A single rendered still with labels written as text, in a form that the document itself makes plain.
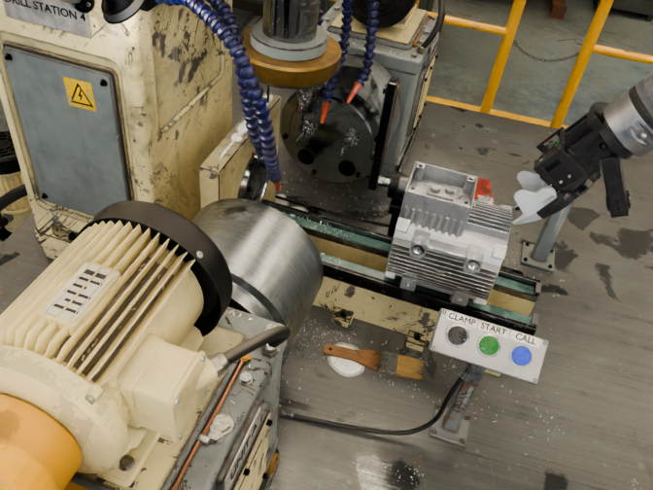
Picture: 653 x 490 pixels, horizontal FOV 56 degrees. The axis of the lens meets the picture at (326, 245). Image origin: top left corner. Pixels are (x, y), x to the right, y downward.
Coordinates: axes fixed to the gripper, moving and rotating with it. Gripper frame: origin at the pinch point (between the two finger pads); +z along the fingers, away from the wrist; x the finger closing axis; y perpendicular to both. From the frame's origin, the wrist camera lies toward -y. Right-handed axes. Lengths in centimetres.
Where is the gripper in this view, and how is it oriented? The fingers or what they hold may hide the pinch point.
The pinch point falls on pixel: (523, 214)
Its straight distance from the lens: 108.7
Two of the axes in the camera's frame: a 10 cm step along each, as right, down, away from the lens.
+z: -5.7, 4.9, 6.6
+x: -3.1, 6.2, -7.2
